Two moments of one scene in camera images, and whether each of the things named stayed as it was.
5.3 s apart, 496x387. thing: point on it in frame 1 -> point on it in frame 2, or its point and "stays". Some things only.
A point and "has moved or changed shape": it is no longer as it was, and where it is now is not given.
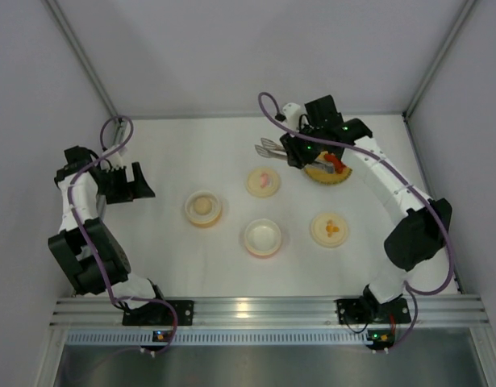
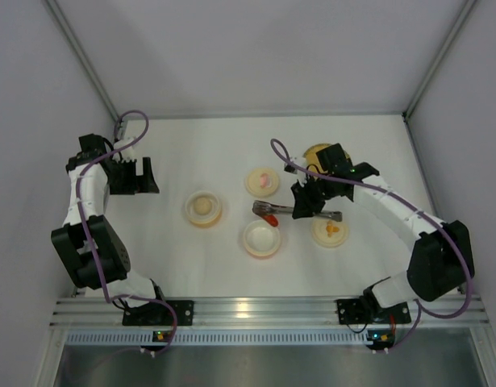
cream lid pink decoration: [263, 182] stays
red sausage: [339, 166] has moved or changed shape
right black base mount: [357, 311] stays
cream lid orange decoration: [329, 230] stays
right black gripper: [292, 149] -> [309, 197]
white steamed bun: [202, 205] stays
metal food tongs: [270, 149] -> [263, 207]
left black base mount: [160, 314] stays
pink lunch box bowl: [262, 237] stays
